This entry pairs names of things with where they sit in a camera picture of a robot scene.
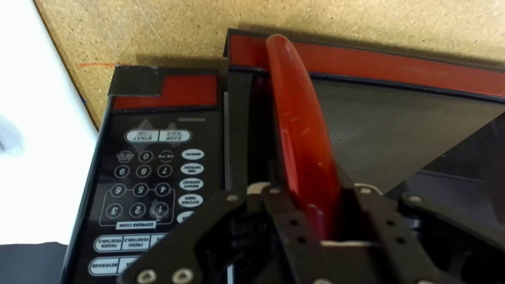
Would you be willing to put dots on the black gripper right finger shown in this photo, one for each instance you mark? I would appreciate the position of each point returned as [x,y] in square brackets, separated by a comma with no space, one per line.
[384,237]

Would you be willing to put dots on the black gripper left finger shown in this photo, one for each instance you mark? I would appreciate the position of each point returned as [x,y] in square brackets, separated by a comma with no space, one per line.
[211,237]

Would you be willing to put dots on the red microwave door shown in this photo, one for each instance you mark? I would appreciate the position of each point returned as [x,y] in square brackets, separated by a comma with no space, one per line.
[400,132]

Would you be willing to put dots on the black red microwave body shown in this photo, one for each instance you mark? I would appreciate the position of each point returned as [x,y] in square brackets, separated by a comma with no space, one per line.
[152,174]

